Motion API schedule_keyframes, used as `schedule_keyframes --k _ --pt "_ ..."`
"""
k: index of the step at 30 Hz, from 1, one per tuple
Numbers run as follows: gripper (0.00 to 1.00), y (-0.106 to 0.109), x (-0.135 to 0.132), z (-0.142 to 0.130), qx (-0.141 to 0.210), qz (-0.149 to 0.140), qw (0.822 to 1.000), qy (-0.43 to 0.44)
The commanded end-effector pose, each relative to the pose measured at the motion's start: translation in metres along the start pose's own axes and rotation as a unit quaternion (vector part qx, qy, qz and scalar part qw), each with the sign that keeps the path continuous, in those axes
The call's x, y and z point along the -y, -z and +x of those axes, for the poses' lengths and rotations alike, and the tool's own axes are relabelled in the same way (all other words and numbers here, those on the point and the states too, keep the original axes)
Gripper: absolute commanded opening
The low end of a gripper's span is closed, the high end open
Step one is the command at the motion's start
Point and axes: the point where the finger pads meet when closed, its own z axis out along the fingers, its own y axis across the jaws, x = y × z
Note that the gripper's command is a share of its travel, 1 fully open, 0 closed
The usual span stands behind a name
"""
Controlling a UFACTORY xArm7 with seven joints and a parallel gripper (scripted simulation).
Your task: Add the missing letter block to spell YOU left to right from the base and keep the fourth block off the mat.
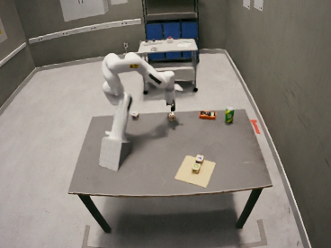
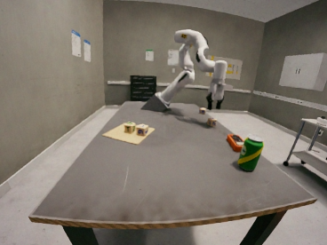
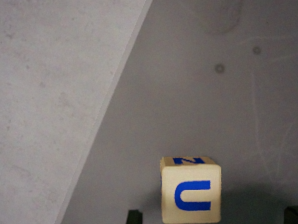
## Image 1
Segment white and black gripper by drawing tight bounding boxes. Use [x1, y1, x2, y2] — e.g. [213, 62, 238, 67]
[165, 91, 175, 112]

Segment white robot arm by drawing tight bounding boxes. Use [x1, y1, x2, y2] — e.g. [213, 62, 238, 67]
[102, 52, 183, 142]

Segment tan square mat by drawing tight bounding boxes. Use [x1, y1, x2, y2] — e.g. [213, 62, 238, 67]
[175, 155, 216, 188]

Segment green drink can with yellow stripe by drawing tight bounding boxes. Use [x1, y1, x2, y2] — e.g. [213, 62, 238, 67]
[225, 106, 234, 123]

